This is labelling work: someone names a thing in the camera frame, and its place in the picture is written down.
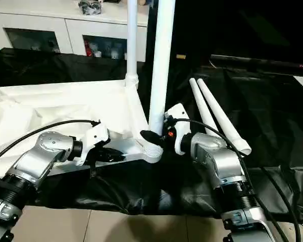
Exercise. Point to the small white cup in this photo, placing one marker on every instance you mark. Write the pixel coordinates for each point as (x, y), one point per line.
(98, 53)

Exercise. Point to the white cabinet with glass doors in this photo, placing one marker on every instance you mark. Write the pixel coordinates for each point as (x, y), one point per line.
(53, 22)

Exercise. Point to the red bottle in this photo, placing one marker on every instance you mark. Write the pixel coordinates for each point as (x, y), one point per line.
(88, 49)

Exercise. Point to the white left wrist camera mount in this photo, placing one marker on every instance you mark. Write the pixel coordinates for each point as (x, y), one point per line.
(93, 136)

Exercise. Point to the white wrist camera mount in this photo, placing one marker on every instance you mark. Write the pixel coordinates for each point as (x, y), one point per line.
(93, 136)
(179, 118)

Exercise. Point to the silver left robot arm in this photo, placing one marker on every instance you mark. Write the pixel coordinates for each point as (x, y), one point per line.
(40, 156)

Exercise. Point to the dark object on cabinet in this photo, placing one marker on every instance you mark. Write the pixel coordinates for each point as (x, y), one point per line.
(90, 6)

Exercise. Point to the white plastic table top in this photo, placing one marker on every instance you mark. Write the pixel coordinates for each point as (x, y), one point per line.
(53, 106)

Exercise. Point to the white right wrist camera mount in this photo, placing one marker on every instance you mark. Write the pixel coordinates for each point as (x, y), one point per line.
(179, 118)

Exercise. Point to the small tan label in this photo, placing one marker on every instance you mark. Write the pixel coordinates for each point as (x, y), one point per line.
(181, 56)

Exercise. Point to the white plastic table leg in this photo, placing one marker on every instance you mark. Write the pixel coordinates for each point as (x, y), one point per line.
(164, 50)
(131, 37)
(222, 113)
(199, 100)

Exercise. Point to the white patterned jar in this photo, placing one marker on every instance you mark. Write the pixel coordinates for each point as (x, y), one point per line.
(114, 53)

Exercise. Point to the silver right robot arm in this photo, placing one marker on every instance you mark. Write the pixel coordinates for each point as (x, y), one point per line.
(217, 161)

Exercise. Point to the black bar with red light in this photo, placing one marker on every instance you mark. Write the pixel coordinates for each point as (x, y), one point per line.
(262, 63)

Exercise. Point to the black mat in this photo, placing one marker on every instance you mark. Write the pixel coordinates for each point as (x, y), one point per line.
(141, 189)

